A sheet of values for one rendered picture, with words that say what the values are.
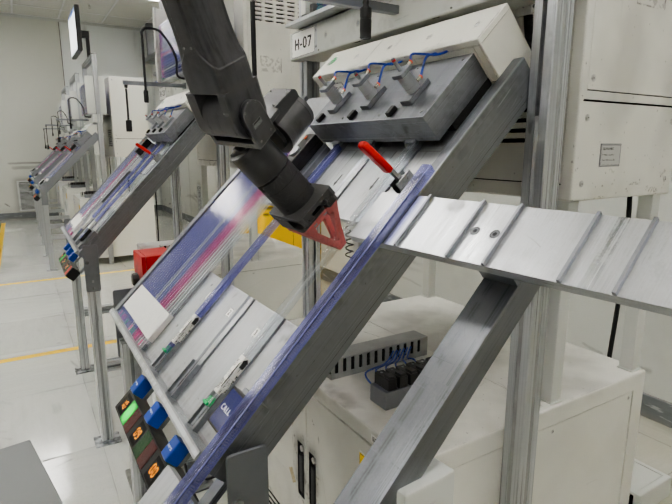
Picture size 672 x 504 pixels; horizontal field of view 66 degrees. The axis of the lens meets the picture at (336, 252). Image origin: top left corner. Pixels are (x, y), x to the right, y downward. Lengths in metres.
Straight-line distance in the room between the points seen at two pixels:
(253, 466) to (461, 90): 0.58
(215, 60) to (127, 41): 9.06
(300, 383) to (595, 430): 0.73
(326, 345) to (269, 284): 1.59
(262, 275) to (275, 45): 0.94
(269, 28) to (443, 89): 1.51
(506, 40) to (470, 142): 0.17
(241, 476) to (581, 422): 0.74
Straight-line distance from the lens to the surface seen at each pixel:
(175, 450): 0.75
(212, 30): 0.61
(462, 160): 0.76
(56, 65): 9.46
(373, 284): 0.69
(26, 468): 1.00
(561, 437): 1.14
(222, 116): 0.63
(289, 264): 2.27
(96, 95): 5.26
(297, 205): 0.69
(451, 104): 0.80
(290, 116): 0.70
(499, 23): 0.85
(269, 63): 2.21
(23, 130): 9.35
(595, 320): 2.58
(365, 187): 0.84
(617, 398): 1.26
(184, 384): 0.84
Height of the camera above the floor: 1.09
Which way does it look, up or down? 11 degrees down
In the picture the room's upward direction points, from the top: straight up
